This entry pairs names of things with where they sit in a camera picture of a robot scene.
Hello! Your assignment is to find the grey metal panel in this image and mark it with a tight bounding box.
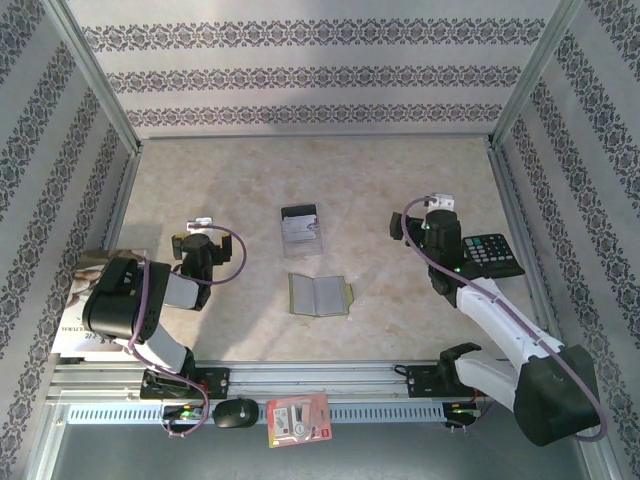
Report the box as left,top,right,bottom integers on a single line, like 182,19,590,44
29,399,616,480

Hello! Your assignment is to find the aluminium frame rail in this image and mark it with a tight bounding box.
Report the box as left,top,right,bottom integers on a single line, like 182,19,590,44
139,131,494,143
99,144,144,251
487,142,571,361

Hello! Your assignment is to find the small green circuit board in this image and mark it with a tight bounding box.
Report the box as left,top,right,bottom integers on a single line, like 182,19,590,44
162,404,209,421
444,402,482,420

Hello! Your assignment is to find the white slotted cable duct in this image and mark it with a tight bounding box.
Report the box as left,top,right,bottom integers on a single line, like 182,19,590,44
67,402,446,425

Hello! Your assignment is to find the illustrated paperback book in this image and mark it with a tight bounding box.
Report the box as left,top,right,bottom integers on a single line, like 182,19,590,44
52,248,151,359

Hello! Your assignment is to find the aluminium frame post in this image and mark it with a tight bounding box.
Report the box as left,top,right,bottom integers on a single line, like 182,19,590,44
488,0,586,151
42,0,144,156

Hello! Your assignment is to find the black computer mouse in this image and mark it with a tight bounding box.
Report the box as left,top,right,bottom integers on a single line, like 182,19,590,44
213,398,260,429

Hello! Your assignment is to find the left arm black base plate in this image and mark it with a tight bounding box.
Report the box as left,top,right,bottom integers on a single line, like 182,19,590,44
139,367,231,401

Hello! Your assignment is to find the black calculator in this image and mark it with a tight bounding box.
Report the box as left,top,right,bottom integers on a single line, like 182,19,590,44
462,233,526,278

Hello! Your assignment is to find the green card holder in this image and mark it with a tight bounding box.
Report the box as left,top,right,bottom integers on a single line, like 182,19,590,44
287,272,355,317

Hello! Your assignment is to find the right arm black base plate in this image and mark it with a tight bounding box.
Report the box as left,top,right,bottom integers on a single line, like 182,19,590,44
405,364,499,400

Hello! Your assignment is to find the red USB drive blister pack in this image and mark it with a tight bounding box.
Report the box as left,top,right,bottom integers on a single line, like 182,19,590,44
264,392,334,449

